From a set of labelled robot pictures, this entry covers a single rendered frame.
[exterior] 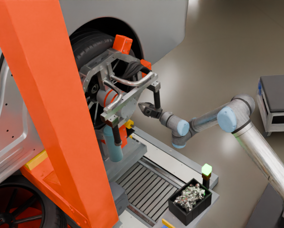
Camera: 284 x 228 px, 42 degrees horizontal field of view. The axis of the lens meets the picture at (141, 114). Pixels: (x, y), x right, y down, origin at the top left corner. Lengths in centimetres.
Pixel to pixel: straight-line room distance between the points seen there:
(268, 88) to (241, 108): 115
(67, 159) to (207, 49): 275
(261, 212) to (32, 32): 170
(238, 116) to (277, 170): 32
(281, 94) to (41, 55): 215
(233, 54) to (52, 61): 289
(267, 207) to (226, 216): 38
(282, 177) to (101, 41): 117
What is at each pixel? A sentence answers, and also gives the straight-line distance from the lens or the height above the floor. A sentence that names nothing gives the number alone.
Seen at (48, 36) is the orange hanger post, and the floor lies 170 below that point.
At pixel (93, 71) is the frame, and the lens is 195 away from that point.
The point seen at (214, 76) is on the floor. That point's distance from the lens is 359.
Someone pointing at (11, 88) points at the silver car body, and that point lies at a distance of 184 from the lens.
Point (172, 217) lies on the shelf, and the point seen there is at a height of 45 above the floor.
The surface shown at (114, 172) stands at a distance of 267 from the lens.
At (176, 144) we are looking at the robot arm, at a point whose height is 50.
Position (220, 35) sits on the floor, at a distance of 416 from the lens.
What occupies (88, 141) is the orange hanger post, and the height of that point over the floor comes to 120.
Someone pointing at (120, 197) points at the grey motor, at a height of 39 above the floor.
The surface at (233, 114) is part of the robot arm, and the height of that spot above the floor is 100.
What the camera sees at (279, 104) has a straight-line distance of 287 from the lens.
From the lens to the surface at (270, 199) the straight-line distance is 238.
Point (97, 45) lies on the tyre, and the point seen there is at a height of 116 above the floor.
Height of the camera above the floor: 228
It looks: 45 degrees down
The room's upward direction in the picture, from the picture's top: 8 degrees counter-clockwise
